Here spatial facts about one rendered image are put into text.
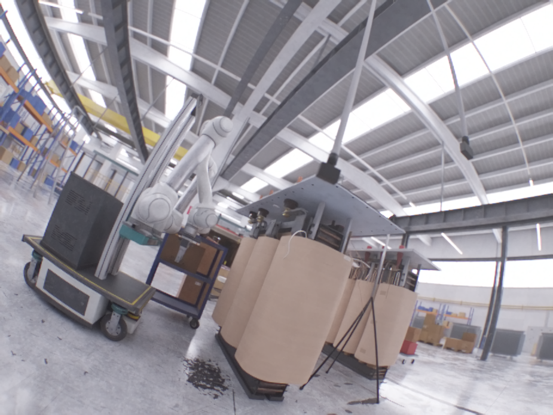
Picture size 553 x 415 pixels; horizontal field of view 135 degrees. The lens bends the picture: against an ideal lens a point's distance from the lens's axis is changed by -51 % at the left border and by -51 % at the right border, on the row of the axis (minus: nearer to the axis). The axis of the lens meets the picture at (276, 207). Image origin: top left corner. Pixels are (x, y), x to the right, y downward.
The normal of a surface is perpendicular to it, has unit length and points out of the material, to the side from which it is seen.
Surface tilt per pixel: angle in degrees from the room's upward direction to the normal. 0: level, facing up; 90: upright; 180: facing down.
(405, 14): 180
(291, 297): 90
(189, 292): 90
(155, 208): 96
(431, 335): 90
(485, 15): 174
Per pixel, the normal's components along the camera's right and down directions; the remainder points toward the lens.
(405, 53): -0.27, 0.93
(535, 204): -0.83, -0.44
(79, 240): 0.34, -0.16
